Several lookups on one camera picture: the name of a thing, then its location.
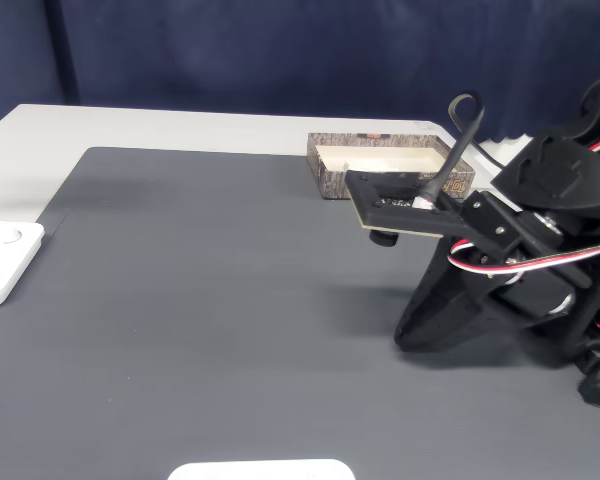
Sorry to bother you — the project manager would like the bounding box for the patterned open cardboard box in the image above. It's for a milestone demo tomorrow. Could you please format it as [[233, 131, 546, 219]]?
[[307, 132, 477, 201]]

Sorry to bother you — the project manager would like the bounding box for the grey desk mat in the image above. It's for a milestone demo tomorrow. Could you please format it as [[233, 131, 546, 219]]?
[[0, 146, 600, 480]]

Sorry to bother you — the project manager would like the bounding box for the white flat rounded device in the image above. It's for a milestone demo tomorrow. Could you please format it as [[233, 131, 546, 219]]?
[[167, 458, 356, 480]]

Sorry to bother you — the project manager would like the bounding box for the dark blue curtain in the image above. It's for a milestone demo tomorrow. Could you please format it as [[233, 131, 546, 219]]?
[[0, 0, 600, 136]]

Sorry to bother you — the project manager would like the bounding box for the white square device with buttons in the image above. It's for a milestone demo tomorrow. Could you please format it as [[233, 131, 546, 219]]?
[[0, 221, 46, 309]]

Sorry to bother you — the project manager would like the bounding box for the red white servo cable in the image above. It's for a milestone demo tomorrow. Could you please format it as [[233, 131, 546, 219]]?
[[447, 234, 600, 276]]

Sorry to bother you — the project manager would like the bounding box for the black camera board mount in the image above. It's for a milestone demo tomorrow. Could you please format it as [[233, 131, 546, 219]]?
[[344, 169, 464, 249]]

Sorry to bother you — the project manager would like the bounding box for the black camera cable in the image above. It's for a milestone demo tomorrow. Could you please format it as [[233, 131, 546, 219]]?
[[419, 92, 511, 206]]

